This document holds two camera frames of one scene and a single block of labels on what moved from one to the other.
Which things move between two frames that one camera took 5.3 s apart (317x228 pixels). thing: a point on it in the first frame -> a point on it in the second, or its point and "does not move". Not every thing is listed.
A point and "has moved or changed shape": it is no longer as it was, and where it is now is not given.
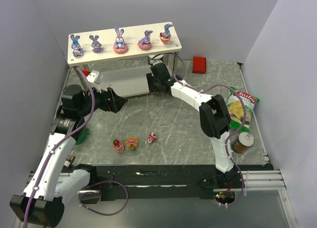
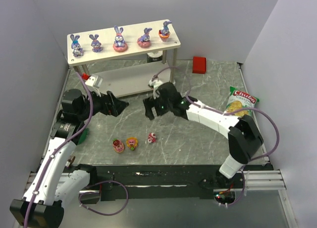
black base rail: x=136 y=182 does not move
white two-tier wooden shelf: x=121 y=58 does not move
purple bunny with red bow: x=95 y=45 does not move
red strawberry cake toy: x=151 y=138 does not move
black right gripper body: x=150 y=82 -> x=158 y=105
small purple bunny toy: x=77 y=51 does not move
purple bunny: x=120 y=46 does not move
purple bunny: x=145 y=43 has moved or changed shape
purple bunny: x=165 y=35 has moved or changed shape
